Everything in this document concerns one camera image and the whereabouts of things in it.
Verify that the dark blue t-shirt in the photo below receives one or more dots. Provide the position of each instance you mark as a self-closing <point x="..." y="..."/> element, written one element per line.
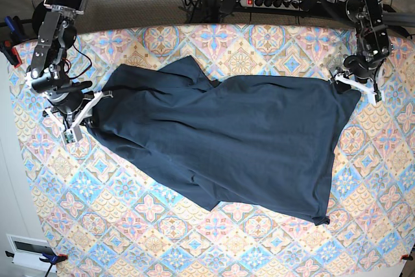
<point x="254" y="139"/>

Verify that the blue orange clamp bottom left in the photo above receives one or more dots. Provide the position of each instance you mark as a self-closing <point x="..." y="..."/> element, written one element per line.
<point x="52" y="258"/>

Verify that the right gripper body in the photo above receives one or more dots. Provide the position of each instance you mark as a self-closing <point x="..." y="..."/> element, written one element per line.
<point x="63" y="94"/>

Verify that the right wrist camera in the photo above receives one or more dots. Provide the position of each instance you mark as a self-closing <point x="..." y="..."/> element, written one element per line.
<point x="71" y="136"/>

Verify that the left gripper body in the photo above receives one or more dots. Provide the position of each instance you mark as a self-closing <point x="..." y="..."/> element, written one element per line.
<point x="362" y="70"/>

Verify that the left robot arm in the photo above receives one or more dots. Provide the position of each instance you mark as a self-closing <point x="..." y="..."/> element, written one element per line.
<point x="372" y="40"/>

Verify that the patterned tablecloth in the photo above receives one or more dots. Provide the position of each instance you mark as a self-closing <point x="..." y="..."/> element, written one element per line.
<point x="111" y="219"/>

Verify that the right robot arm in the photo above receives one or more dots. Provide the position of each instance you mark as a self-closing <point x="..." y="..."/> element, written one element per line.
<point x="48" y="72"/>

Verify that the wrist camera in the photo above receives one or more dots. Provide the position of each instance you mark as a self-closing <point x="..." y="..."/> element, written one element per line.
<point x="71" y="136"/>
<point x="378" y="97"/>

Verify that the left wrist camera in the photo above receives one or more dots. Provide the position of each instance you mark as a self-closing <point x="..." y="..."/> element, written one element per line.
<point x="378" y="97"/>

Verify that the white power strip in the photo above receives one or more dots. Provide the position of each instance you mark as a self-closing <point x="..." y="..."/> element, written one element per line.
<point x="271" y="4"/>

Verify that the orange clamp bottom right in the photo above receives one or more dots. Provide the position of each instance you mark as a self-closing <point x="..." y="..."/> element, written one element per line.
<point x="407" y="257"/>

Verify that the white wall panel box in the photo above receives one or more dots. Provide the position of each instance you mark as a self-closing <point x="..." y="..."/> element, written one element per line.
<point x="27" y="252"/>

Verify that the red black clamp left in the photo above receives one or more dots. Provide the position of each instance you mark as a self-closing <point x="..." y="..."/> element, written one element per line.
<point x="10" y="53"/>

